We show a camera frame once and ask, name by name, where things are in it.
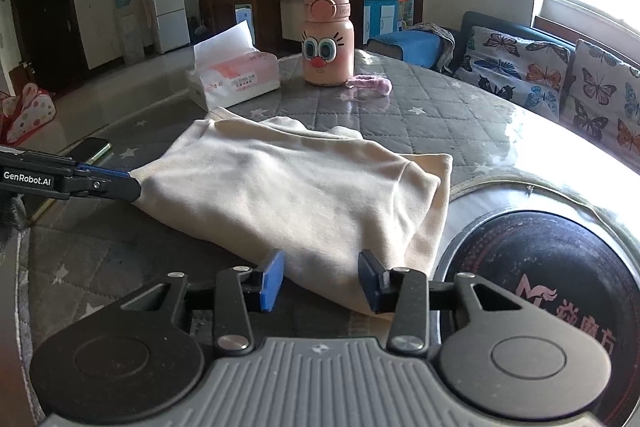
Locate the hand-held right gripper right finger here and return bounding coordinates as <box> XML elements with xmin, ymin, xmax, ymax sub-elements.
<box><xmin>357</xmin><ymin>249</ymin><xmax>526</xmax><ymax>355</ymax></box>

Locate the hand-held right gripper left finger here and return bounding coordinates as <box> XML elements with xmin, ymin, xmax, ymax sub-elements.
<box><xmin>117</xmin><ymin>249</ymin><xmax>287</xmax><ymax>358</ymax></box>

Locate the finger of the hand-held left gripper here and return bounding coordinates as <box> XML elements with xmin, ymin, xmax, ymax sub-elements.
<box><xmin>65</xmin><ymin>177</ymin><xmax>143</xmax><ymax>204</ymax></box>
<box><xmin>75</xmin><ymin>163</ymin><xmax>137</xmax><ymax>180</ymax></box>

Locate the cream cloth garment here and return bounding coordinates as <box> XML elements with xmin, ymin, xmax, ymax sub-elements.
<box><xmin>131</xmin><ymin>106</ymin><xmax>454</xmax><ymax>320</ymax></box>

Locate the black smartphone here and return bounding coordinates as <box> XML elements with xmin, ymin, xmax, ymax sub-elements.
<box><xmin>64</xmin><ymin>138</ymin><xmax>112</xmax><ymax>164</ymax></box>

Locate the polka dot bag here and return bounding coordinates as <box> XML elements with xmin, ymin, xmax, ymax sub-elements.
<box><xmin>0</xmin><ymin>83</ymin><xmax>57</xmax><ymax>146</ymax></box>

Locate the water dispenser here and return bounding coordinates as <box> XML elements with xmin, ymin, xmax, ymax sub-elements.
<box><xmin>113</xmin><ymin>0</ymin><xmax>144</xmax><ymax>66</ymax></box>

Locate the dark brown door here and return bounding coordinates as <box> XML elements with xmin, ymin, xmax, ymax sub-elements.
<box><xmin>10</xmin><ymin>0</ymin><xmax>89</xmax><ymax>86</ymax></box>

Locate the tissue paper pack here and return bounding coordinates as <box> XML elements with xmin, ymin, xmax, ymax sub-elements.
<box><xmin>185</xmin><ymin>20</ymin><xmax>281</xmax><ymax>110</ymax></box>

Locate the white refrigerator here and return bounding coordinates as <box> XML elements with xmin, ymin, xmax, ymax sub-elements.
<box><xmin>147</xmin><ymin>0</ymin><xmax>192</xmax><ymax>54</ymax></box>

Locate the round black induction cooker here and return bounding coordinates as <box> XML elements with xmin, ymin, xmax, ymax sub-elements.
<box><xmin>432</xmin><ymin>177</ymin><xmax>640</xmax><ymax>427</ymax></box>

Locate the pink hair scrunchie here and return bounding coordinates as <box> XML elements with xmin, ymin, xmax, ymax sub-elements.
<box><xmin>346</xmin><ymin>75</ymin><xmax>393</xmax><ymax>98</ymax></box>

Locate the blue armrest blanket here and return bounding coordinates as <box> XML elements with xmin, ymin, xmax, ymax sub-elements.
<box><xmin>369</xmin><ymin>29</ymin><xmax>446</xmax><ymax>68</ymax></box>

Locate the pink cartoon face bottle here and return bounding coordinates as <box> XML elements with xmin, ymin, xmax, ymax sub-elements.
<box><xmin>301</xmin><ymin>0</ymin><xmax>356</xmax><ymax>86</ymax></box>

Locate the grey crumpled cloth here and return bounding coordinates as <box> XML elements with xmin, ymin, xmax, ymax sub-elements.
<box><xmin>412</xmin><ymin>22</ymin><xmax>457</xmax><ymax>72</ymax></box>

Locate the butterfly print pillow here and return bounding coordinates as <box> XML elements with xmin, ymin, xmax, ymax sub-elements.
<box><xmin>456</xmin><ymin>26</ymin><xmax>576</xmax><ymax>122</ymax></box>
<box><xmin>560</xmin><ymin>39</ymin><xmax>640</xmax><ymax>154</ymax></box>

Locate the blue cabinet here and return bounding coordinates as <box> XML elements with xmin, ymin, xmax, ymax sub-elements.
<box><xmin>363</xmin><ymin>0</ymin><xmax>409</xmax><ymax>46</ymax></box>

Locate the dark blue sofa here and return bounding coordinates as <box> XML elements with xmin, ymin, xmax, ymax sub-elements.
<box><xmin>367</xmin><ymin>11</ymin><xmax>640</xmax><ymax>158</ymax></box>

